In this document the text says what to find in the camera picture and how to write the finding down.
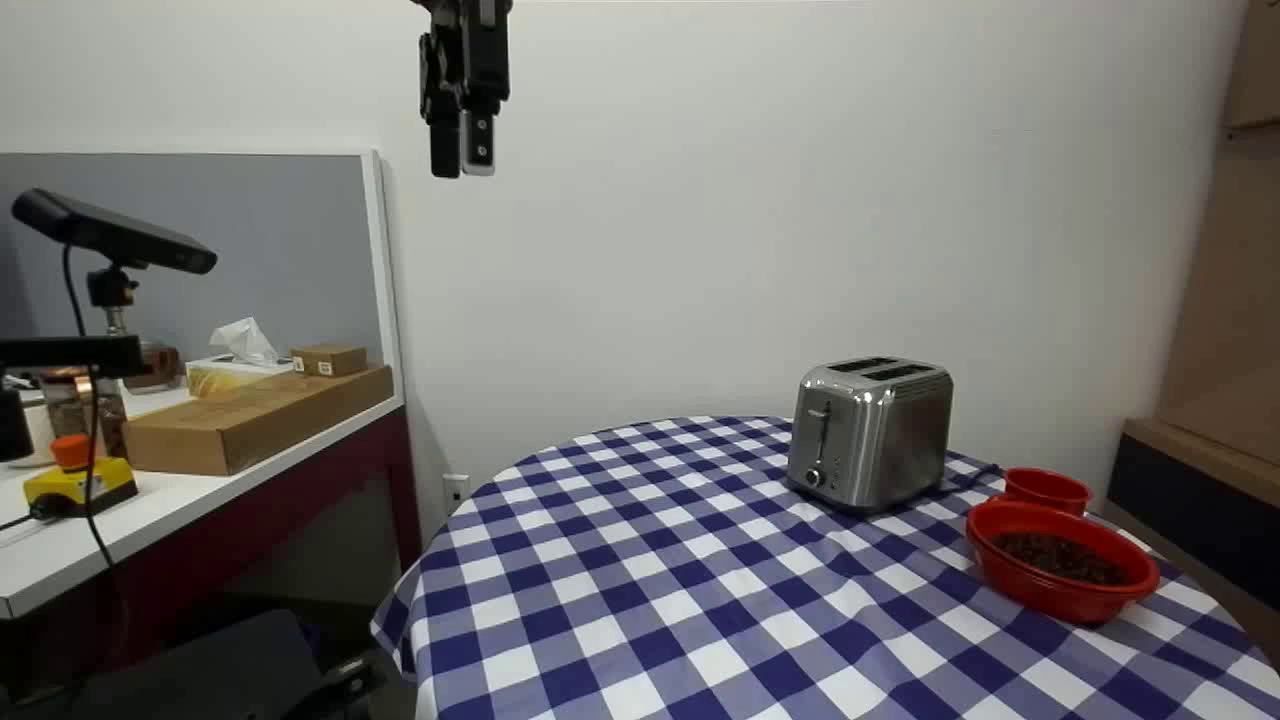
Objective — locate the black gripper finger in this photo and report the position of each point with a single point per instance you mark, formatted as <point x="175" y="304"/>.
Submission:
<point x="482" y="146"/>
<point x="446" y="146"/>

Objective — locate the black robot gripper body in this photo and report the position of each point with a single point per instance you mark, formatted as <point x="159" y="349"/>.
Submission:
<point x="465" y="53"/>

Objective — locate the silver two-slot toaster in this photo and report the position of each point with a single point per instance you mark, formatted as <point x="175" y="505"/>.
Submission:
<point x="873" y="432"/>

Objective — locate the grey partition panel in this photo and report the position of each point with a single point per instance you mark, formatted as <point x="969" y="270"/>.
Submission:
<point x="265" y="254"/>

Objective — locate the small cardboard box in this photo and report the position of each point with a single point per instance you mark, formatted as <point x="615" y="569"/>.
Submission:
<point x="330" y="358"/>

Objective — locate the tissue box with tissue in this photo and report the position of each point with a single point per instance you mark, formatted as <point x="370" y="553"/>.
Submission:
<point x="240" y="362"/>

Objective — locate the black flat bar device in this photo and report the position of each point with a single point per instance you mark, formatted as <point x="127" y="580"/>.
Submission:
<point x="66" y="354"/>

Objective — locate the white desk with red side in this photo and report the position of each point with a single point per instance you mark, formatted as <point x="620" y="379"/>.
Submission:
<point x="203" y="533"/>

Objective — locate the orange cap object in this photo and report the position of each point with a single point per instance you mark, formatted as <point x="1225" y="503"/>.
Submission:
<point x="75" y="451"/>

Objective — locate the yellow black toy car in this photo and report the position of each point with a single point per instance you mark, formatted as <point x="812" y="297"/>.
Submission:
<point x="81" y="485"/>

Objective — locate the blue white checkered tablecloth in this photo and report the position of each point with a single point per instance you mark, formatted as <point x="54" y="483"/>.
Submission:
<point x="802" y="602"/>

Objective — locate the black office chair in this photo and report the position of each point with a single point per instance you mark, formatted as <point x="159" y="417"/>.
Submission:
<point x="226" y="664"/>

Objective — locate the small red bowl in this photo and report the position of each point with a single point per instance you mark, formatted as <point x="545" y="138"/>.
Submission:
<point x="1044" y="488"/>

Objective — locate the dark coffee beans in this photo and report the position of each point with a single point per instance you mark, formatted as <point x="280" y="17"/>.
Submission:
<point x="1061" y="558"/>

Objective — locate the large red bowl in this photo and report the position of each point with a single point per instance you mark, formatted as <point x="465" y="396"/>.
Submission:
<point x="1061" y="563"/>

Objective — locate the wooden cabinet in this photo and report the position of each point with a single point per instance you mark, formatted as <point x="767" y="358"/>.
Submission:
<point x="1225" y="293"/>

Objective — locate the black cabinet panel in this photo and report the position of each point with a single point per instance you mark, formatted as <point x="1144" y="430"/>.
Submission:
<point x="1194" y="513"/>

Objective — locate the black bar camera on stand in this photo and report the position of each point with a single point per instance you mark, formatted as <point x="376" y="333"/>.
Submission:
<point x="112" y="236"/>

